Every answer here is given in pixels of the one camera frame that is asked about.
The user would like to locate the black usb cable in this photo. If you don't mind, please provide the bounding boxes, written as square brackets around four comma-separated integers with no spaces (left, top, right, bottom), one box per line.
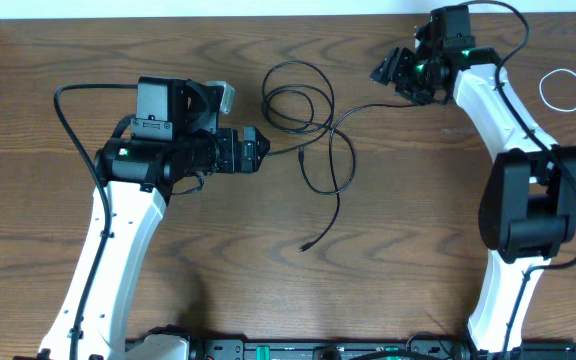
[297,101,424,253]

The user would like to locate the white usb cable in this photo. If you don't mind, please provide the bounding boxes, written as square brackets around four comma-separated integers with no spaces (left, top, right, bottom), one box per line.
[538,67,576,113]

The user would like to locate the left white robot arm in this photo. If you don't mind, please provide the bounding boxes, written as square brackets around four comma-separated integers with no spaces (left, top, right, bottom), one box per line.
[37,76,270,359]

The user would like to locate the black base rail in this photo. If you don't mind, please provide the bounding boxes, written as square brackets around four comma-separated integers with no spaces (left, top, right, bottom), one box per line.
[125,327,576,360]

